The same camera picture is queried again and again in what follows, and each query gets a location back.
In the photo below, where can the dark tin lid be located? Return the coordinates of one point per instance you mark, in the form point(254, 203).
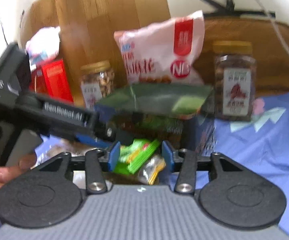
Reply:
point(173, 100)

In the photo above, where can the walnut jar gold lid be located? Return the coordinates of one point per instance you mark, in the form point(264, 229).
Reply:
point(235, 73)

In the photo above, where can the green snack packet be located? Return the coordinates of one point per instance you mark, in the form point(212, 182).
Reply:
point(132, 157)

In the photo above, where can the brown seat cushion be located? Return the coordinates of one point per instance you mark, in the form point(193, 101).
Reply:
point(272, 75)

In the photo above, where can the pink snack bag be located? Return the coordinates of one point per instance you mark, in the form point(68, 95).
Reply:
point(163, 52)

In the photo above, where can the dark sheep tin box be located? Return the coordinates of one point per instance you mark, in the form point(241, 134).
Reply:
point(159, 129)

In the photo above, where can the red gift box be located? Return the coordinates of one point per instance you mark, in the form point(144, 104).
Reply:
point(51, 79)

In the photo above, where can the wooden board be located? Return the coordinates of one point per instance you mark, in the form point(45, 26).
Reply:
point(87, 28)

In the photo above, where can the blue patterned tablecloth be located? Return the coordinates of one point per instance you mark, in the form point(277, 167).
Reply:
point(261, 145)

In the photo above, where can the pink blue plush toy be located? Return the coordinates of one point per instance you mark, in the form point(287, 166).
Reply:
point(44, 45)

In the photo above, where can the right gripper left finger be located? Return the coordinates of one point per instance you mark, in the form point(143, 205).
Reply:
point(54, 191)

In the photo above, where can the yellow clear snack packet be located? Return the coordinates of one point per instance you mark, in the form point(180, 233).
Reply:
point(149, 172)

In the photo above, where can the nut jar gold lid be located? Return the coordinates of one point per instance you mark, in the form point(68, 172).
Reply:
point(96, 82)

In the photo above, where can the black stand base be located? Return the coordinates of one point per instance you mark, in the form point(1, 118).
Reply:
point(229, 10)

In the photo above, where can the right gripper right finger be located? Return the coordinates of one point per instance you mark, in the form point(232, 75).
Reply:
point(226, 191)

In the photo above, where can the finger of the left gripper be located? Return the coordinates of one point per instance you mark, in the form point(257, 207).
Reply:
point(91, 140)
point(108, 131)

